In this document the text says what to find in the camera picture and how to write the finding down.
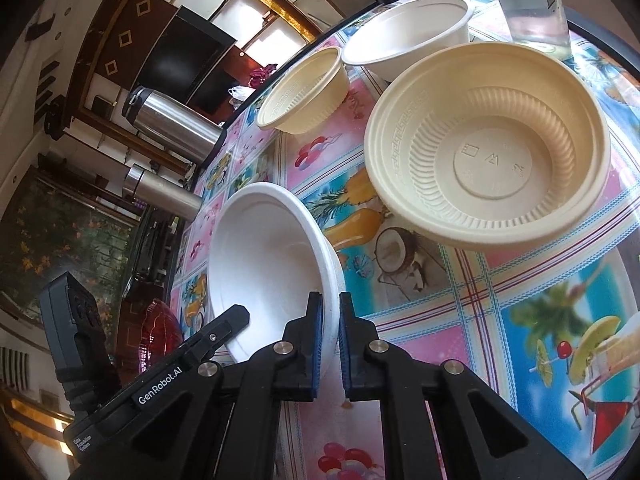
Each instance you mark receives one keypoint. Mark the red glass plate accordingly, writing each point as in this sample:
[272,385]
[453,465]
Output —
[160,335]

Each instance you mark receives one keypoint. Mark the large beige ribbed bowl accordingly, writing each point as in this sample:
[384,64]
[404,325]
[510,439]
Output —
[488,146]

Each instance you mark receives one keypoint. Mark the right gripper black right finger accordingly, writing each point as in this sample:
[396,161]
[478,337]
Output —
[440,421]

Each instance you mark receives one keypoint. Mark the white paper bowl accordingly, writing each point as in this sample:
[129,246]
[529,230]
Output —
[398,38]

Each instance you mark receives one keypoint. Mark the slim steel thermos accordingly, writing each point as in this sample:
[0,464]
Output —
[143,185]

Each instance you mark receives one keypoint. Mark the white foam plate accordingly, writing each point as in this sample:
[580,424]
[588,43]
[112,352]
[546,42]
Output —
[268,254]

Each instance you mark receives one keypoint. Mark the small beige ribbed bowl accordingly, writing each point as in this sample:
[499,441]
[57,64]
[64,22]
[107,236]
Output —
[307,95]

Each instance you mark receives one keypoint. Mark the clear glass water jar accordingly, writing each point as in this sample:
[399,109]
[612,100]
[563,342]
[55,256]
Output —
[539,24]

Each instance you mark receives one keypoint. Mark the large steel thermos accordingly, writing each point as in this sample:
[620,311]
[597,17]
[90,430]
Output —
[174,125]

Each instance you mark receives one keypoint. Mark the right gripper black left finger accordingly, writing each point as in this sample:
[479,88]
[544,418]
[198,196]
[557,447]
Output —
[287,370]

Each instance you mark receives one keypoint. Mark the black flat television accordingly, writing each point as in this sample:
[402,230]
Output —
[185,63]

